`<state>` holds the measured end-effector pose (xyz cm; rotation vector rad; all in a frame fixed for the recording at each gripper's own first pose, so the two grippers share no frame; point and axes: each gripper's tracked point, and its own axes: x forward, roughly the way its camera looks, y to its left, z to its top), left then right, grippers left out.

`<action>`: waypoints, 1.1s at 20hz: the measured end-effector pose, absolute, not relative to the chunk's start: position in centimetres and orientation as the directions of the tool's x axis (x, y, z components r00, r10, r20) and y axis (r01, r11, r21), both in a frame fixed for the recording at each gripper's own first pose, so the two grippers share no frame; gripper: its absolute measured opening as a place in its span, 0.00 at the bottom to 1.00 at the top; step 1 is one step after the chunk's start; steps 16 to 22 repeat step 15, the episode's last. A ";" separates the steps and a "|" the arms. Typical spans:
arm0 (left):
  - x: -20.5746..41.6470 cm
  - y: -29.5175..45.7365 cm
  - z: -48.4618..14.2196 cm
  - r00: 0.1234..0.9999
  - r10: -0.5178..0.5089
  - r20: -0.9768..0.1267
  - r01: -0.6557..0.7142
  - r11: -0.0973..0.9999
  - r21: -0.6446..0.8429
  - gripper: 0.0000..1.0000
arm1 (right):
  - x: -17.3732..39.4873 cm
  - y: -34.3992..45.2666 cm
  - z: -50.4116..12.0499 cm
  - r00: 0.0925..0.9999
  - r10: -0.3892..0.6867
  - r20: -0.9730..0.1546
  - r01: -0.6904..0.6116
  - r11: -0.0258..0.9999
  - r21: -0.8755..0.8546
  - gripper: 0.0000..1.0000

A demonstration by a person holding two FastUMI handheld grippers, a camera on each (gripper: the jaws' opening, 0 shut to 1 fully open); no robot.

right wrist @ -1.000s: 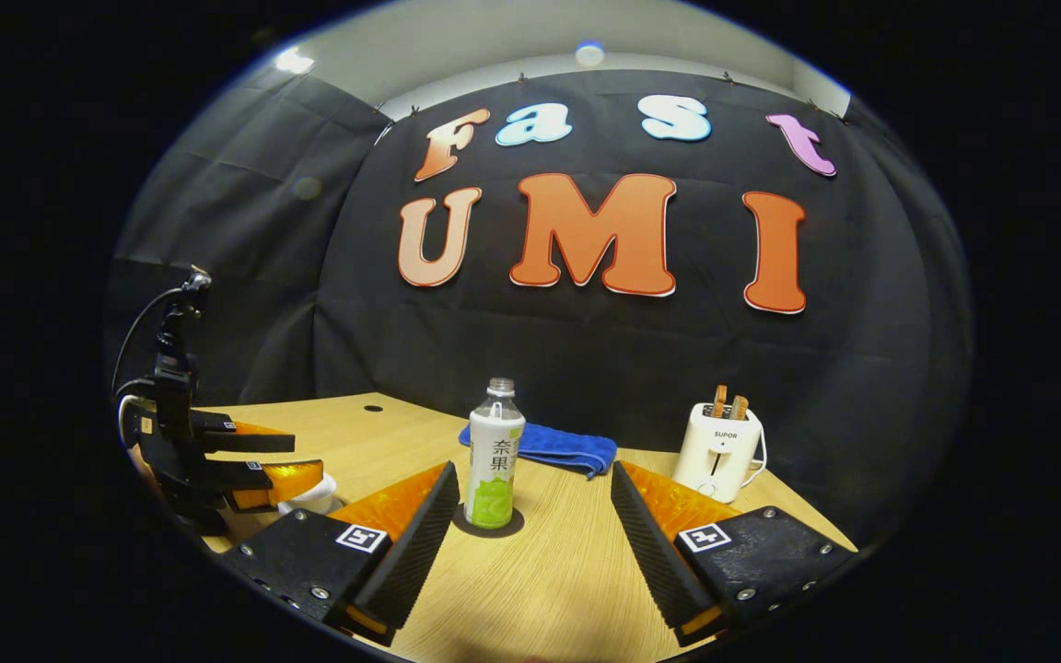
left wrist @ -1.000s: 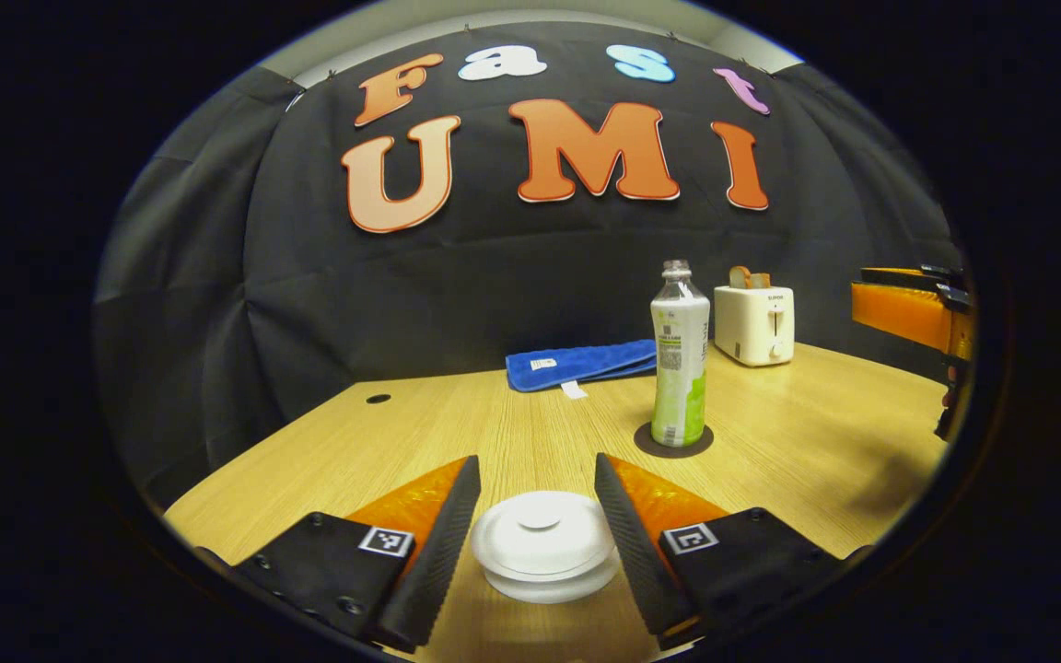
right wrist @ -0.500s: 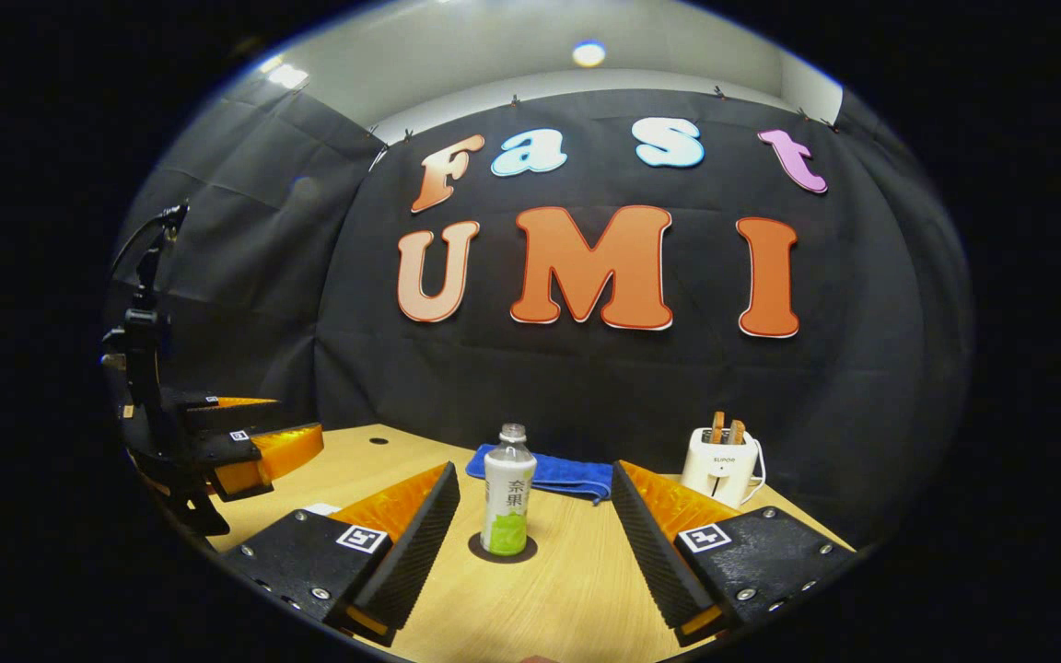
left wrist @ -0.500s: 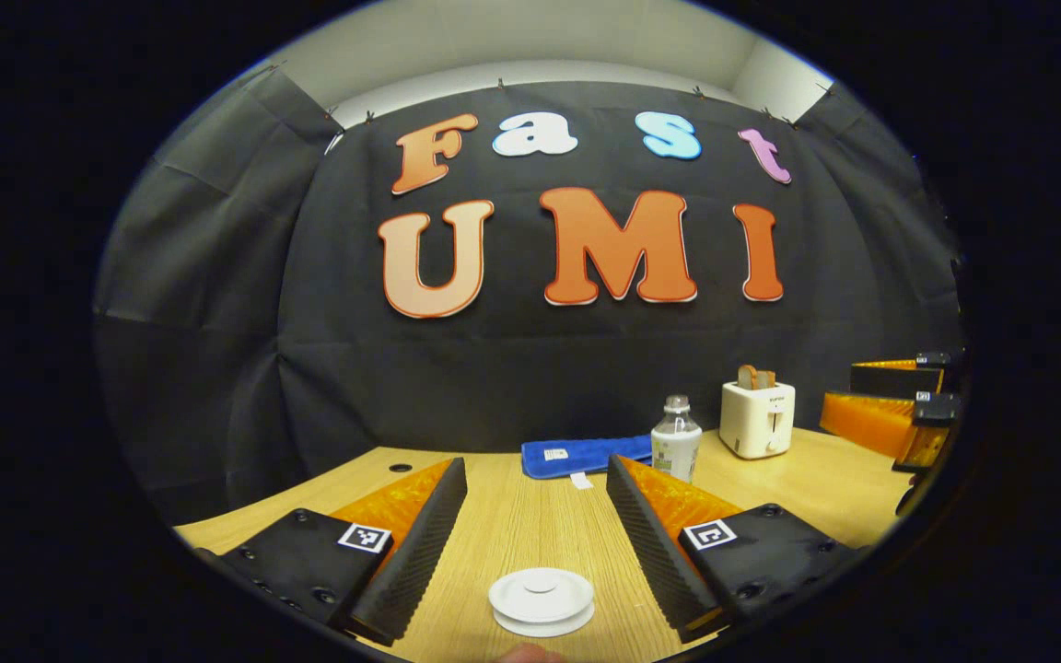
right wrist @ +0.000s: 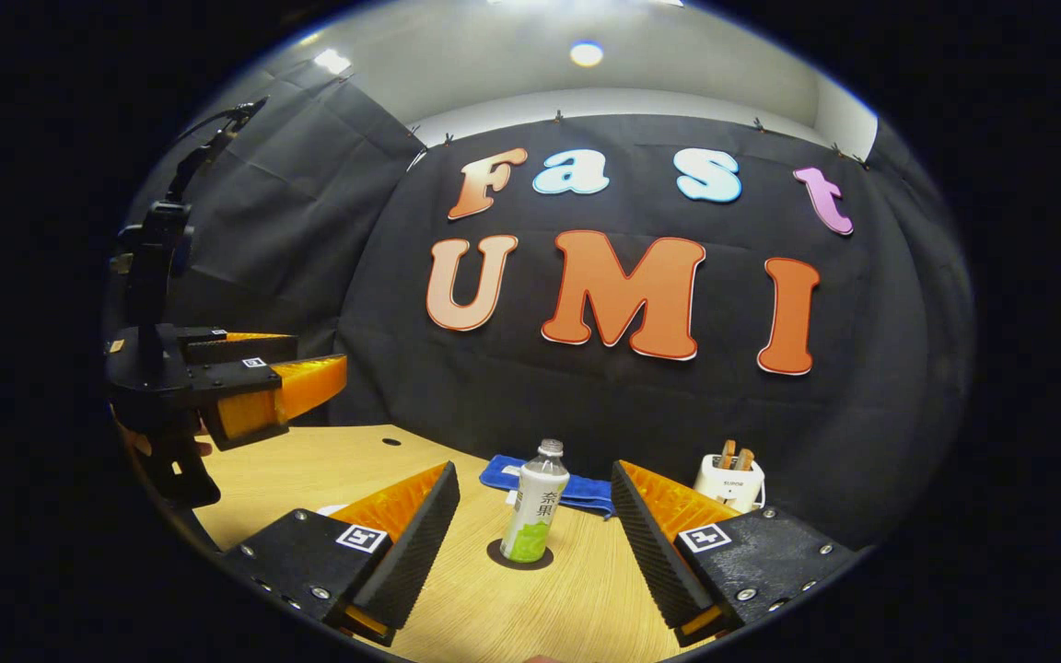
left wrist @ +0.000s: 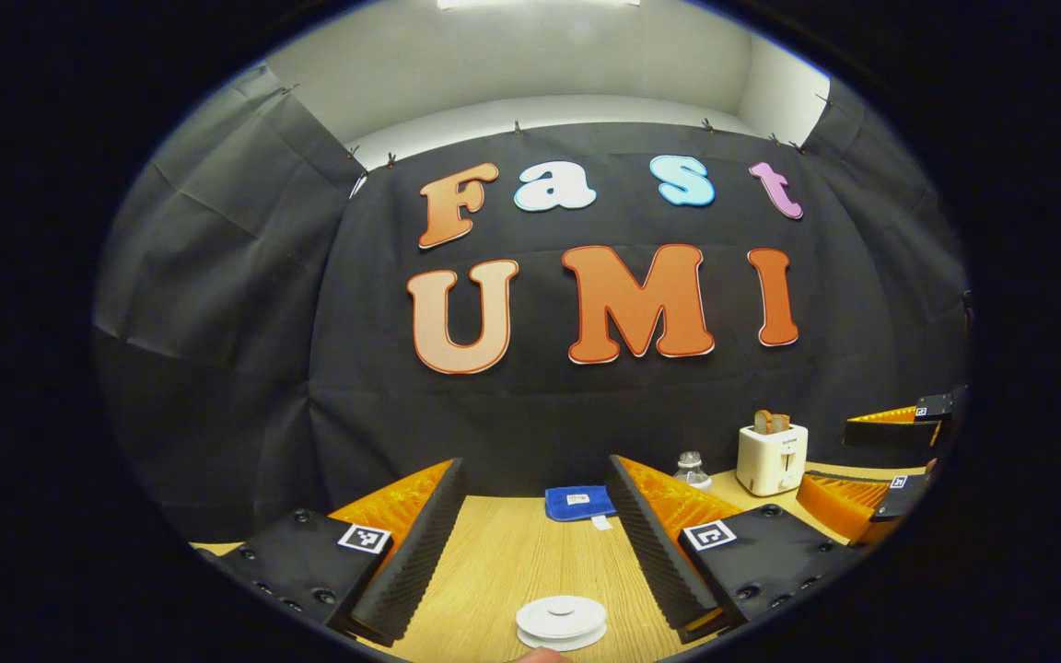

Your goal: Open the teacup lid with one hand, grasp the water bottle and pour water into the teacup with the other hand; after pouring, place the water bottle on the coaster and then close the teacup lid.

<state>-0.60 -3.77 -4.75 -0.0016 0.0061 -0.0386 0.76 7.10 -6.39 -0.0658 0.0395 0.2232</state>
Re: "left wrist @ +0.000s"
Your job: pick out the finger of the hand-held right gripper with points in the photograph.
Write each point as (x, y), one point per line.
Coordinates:
(899, 428)
(853, 506)

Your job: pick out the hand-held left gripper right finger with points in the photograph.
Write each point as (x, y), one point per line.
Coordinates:
(652, 562)

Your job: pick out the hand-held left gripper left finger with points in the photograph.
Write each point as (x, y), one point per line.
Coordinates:
(420, 562)

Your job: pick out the clear water bottle white label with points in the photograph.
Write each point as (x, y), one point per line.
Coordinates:
(693, 471)

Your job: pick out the white toaster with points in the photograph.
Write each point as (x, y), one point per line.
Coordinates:
(772, 460)

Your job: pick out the blue folded cloth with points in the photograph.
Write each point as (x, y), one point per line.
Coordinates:
(577, 505)

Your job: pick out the toast slice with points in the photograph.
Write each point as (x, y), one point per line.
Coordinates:
(763, 423)
(781, 424)

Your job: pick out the black backdrop cloth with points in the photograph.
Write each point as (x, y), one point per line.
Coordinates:
(309, 368)

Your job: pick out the ceiling light panel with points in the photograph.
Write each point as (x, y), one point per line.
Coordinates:
(540, 3)

